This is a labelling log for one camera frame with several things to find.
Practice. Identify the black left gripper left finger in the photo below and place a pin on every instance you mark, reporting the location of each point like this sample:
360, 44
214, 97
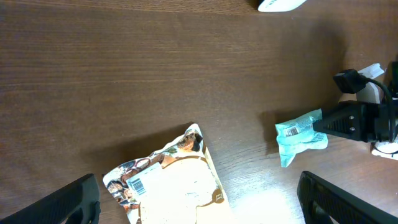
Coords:
77, 202

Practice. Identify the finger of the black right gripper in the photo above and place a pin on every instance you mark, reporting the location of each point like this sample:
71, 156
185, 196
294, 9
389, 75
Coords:
352, 120

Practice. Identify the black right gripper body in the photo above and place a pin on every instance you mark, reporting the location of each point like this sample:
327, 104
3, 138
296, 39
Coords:
389, 100

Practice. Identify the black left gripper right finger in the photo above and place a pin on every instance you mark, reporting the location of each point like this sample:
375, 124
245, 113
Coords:
323, 202

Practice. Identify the teal wipes packet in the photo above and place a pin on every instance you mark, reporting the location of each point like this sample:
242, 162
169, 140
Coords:
298, 135

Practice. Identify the beige snack bag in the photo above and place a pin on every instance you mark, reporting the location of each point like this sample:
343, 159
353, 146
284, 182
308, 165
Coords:
177, 184

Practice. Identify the white barcode scanner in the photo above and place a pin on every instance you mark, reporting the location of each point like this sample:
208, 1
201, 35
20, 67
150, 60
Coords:
279, 5

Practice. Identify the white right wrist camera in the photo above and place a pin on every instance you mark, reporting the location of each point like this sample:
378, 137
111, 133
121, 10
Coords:
371, 93

